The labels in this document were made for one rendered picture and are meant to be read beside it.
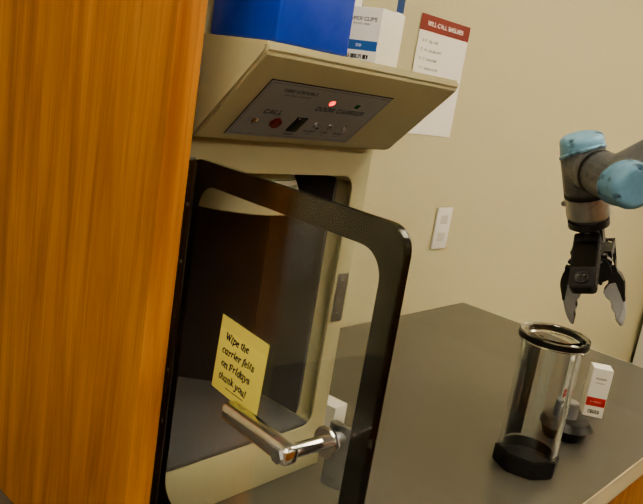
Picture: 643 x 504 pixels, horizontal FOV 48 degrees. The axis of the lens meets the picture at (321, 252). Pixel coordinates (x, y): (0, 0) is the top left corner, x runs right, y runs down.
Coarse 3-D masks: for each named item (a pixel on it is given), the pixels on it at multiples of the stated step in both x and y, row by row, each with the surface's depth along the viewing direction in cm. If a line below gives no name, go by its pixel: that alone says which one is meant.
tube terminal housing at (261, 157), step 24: (384, 0) 91; (192, 144) 75; (216, 144) 77; (240, 144) 80; (264, 144) 82; (288, 144) 85; (240, 168) 81; (264, 168) 83; (288, 168) 86; (312, 168) 89; (336, 168) 93; (360, 168) 96; (336, 192) 98; (360, 192) 97
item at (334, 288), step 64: (256, 192) 65; (192, 256) 73; (256, 256) 65; (320, 256) 59; (384, 256) 53; (192, 320) 74; (256, 320) 65; (320, 320) 59; (384, 320) 53; (192, 384) 74; (320, 384) 59; (384, 384) 54; (192, 448) 74; (256, 448) 66
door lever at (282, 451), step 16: (224, 416) 61; (240, 416) 59; (256, 416) 59; (240, 432) 59; (256, 432) 57; (272, 432) 57; (320, 432) 59; (272, 448) 56; (288, 448) 55; (304, 448) 56; (320, 448) 58; (288, 464) 55
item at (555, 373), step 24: (552, 336) 116; (576, 336) 113; (528, 360) 110; (552, 360) 108; (576, 360) 109; (528, 384) 110; (552, 384) 109; (528, 408) 111; (552, 408) 110; (504, 432) 115; (528, 432) 111; (552, 432) 111; (528, 456) 112; (552, 456) 112
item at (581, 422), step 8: (576, 408) 128; (568, 416) 128; (576, 416) 128; (584, 416) 131; (568, 424) 126; (576, 424) 127; (584, 424) 127; (568, 432) 126; (576, 432) 126; (584, 432) 126; (592, 432) 127; (568, 440) 127; (576, 440) 127
